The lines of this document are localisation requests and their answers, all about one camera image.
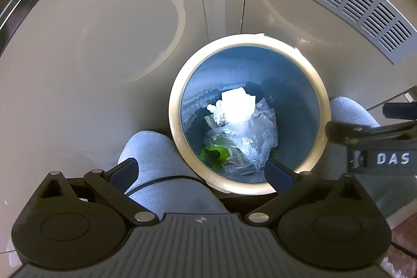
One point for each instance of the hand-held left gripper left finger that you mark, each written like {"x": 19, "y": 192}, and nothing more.
{"x": 125, "y": 172}

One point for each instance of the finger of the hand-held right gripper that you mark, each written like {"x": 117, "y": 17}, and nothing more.
{"x": 402, "y": 111}
{"x": 374, "y": 147}

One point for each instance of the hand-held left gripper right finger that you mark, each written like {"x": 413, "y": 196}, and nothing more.
{"x": 280, "y": 175}

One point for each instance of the cream round trash bin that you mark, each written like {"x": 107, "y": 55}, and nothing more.
{"x": 174, "y": 108}

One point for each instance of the person's left leg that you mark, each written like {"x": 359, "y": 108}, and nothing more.
{"x": 156, "y": 154}

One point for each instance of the person's leg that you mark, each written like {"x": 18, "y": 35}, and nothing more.
{"x": 156, "y": 154}
{"x": 348, "y": 112}

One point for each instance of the person's right leg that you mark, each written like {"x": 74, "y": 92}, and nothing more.
{"x": 348, "y": 112}

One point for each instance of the green plastic packaging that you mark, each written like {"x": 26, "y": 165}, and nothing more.
{"x": 224, "y": 152}

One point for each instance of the beige cabinet door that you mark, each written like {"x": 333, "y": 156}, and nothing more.
{"x": 97, "y": 69}
{"x": 267, "y": 20}

